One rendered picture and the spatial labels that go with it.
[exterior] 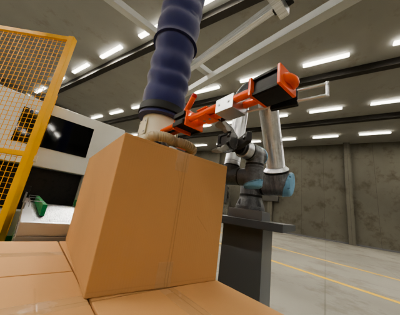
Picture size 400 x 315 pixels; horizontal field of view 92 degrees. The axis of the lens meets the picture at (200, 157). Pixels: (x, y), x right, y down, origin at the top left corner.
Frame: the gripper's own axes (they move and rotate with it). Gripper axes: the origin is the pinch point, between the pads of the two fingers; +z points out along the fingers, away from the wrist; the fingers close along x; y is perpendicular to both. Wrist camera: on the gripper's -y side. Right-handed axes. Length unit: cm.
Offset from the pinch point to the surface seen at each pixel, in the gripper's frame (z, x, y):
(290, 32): -146, 202, 42
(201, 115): 14.4, -1.3, -9.0
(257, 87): 14.5, -0.4, -30.1
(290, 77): 13.1, -0.5, -37.6
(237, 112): 10.9, -2.7, -21.3
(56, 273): 38, -53, 15
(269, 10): -102, 201, 46
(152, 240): 20.6, -40.7, -3.3
